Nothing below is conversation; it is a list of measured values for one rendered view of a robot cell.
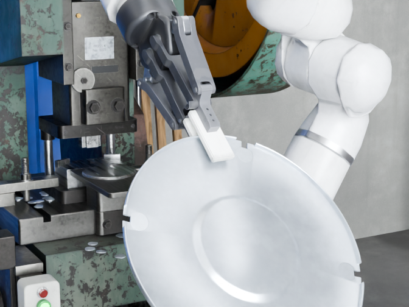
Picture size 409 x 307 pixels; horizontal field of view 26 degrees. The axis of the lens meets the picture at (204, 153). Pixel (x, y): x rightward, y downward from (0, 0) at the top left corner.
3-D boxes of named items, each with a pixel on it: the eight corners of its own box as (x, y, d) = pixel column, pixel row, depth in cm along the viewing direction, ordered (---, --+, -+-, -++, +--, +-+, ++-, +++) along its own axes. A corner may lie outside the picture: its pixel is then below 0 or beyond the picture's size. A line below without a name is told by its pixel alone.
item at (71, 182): (126, 181, 216) (125, 162, 215) (67, 188, 209) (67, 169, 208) (112, 173, 224) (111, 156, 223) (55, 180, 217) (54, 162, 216)
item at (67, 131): (139, 142, 213) (139, 119, 212) (59, 150, 204) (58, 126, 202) (113, 131, 227) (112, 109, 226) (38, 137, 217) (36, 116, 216)
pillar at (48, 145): (55, 179, 218) (53, 123, 215) (46, 180, 217) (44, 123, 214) (52, 177, 220) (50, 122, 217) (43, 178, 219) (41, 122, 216)
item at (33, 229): (199, 218, 216) (199, 195, 215) (19, 246, 195) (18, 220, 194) (148, 191, 242) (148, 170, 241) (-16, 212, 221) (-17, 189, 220)
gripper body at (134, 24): (104, 31, 112) (132, 89, 108) (127, -16, 106) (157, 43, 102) (154, 28, 116) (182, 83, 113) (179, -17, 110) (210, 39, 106)
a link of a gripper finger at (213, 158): (207, 111, 105) (210, 107, 104) (232, 159, 102) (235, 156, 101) (186, 114, 103) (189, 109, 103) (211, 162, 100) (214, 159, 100)
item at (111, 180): (169, 242, 196) (168, 183, 193) (111, 252, 190) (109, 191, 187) (125, 215, 218) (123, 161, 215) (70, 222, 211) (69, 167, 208)
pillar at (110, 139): (117, 172, 226) (115, 117, 223) (108, 172, 225) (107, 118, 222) (113, 170, 227) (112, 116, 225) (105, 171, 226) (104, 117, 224)
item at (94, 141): (101, 146, 214) (101, 131, 213) (83, 148, 212) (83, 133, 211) (97, 144, 217) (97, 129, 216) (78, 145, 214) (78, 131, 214)
